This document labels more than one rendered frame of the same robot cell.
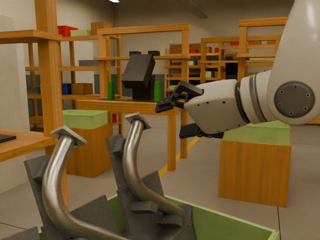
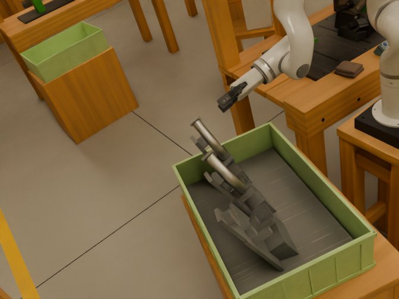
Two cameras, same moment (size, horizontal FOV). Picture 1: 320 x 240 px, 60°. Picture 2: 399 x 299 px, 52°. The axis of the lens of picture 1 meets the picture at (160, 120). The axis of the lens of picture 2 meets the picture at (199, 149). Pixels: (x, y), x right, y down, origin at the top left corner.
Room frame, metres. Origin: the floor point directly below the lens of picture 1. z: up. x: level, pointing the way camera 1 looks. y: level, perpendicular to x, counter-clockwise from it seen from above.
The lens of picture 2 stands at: (-0.12, 0.82, 1.92)
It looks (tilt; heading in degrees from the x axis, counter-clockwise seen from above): 38 degrees down; 315
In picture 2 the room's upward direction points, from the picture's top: 19 degrees counter-clockwise
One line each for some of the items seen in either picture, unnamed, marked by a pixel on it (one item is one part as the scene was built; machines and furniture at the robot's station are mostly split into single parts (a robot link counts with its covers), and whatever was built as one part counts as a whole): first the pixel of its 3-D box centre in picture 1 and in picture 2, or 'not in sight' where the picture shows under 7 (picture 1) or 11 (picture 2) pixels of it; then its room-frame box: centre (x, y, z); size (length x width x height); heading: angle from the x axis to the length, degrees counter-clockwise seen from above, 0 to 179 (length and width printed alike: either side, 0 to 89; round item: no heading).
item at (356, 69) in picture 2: not in sight; (348, 69); (0.40, -0.72, 0.91); 0.10 x 0.08 x 0.03; 163
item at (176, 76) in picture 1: (204, 77); not in sight; (10.42, -1.66, 1.11); 3.01 x 0.54 x 2.23; 69
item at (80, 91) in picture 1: (65, 80); not in sight; (6.05, 2.05, 1.13); 2.48 x 0.54 x 2.27; 69
